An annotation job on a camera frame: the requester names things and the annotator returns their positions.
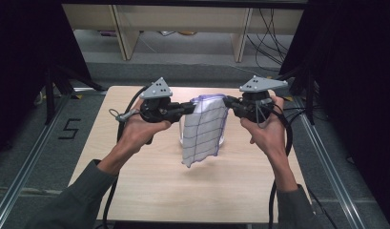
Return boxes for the grey cord loop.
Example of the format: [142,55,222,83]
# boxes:
[108,108,141,124]

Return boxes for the thick black gripper cable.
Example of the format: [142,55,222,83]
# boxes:
[267,104,294,229]
[101,85,151,229]

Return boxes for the bundle of black floor cables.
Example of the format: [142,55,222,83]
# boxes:
[245,9,295,73]

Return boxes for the thin black floor cable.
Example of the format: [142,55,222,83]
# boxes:
[306,185,339,229]

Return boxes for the white cloth with purple stitching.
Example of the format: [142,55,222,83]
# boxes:
[181,93,231,169]

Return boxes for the person's right hand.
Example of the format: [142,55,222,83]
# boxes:
[239,94,288,158]

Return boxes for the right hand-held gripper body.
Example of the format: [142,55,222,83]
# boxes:
[236,74,289,124]

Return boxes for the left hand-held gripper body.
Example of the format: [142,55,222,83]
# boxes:
[138,76,181,125]

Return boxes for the beige wooden desk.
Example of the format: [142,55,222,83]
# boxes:
[61,3,305,63]

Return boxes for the person's left hand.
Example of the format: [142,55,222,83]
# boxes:
[116,98,173,156]

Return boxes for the black metal stand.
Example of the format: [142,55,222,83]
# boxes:
[274,63,317,126]
[43,63,109,126]

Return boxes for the aluminium floor rail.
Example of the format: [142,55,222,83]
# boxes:
[0,93,73,229]
[292,94,366,229]

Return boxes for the black curtain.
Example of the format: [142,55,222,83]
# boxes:
[0,0,92,160]
[277,0,390,223]

